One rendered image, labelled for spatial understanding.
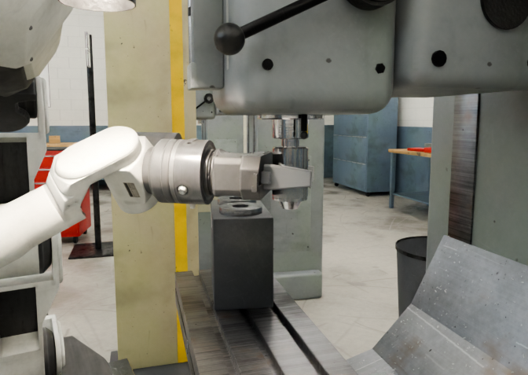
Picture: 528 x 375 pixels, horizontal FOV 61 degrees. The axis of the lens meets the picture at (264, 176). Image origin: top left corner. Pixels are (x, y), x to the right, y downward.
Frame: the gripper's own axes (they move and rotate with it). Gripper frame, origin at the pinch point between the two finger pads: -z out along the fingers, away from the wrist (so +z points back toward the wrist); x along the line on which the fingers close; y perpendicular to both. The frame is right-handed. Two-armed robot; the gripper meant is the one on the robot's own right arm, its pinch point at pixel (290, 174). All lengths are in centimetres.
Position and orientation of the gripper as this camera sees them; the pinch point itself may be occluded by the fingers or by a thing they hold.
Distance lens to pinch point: 59.5
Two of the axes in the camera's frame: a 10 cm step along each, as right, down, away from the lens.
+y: -0.1, 9.9, 1.2
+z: -9.9, -0.4, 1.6
